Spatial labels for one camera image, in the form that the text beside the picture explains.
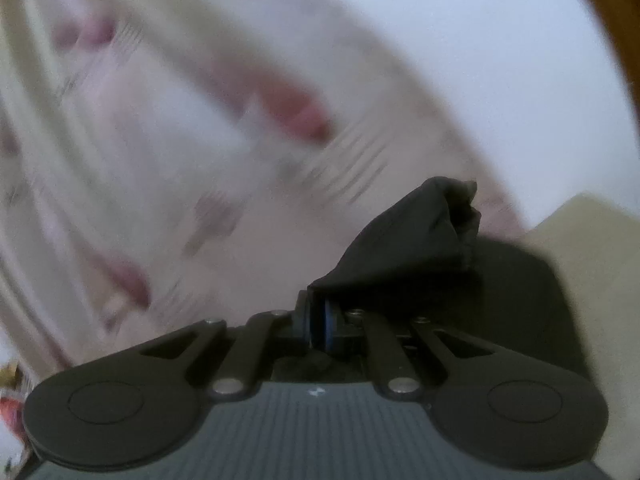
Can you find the brown wooden headboard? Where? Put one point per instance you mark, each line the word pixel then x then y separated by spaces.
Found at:
pixel 622 20

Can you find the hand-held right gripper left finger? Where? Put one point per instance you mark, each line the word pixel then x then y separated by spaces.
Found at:
pixel 300 327

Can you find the pink floral printed blanket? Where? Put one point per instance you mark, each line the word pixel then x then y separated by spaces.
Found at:
pixel 175 160

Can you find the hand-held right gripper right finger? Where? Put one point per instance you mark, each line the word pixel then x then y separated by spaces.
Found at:
pixel 331 329

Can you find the black garment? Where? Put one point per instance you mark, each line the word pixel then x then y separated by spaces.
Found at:
pixel 400 250

